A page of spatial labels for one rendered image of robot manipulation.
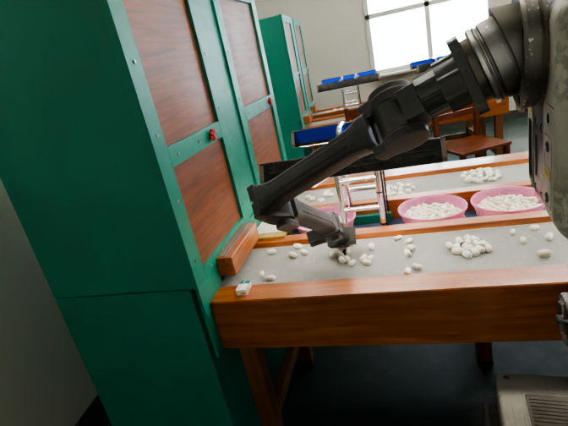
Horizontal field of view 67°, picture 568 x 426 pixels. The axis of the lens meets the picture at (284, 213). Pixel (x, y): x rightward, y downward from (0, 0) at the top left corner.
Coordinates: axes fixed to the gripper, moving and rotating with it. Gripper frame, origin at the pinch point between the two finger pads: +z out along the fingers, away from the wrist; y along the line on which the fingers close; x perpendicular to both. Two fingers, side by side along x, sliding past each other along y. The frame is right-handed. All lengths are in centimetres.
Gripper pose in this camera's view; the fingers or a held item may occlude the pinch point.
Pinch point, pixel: (346, 243)
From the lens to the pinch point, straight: 160.2
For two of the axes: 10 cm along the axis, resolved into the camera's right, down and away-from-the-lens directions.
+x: 0.2, 9.4, -3.3
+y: -9.5, 1.2, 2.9
